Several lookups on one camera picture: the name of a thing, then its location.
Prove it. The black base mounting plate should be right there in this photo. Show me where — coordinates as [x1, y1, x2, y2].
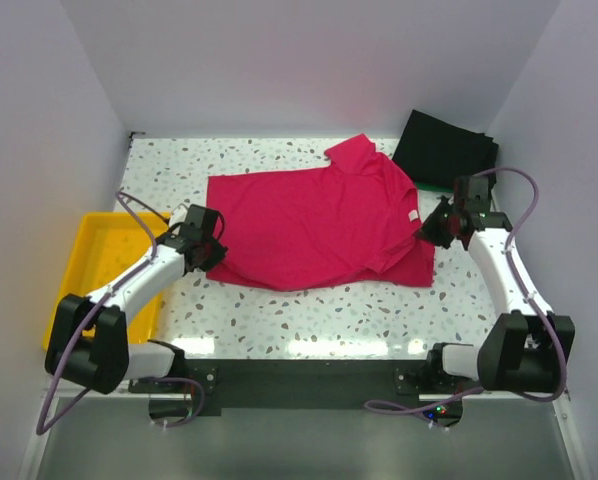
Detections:
[129, 359, 476, 416]

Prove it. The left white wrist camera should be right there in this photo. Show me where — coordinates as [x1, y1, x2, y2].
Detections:
[168, 203, 188, 226]

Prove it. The folded green t shirt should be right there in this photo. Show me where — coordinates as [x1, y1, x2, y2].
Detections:
[415, 182, 453, 194]

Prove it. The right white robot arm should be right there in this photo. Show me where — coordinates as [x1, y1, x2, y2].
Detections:
[417, 173, 575, 402]

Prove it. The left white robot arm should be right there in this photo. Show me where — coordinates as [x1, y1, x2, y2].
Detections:
[44, 205, 228, 394]

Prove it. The magenta t shirt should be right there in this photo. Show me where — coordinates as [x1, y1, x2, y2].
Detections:
[207, 134, 435, 291]

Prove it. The folded black t shirt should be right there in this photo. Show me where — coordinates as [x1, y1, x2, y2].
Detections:
[392, 110, 499, 189]

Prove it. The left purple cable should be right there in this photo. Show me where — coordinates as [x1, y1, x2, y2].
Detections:
[36, 188, 210, 436]

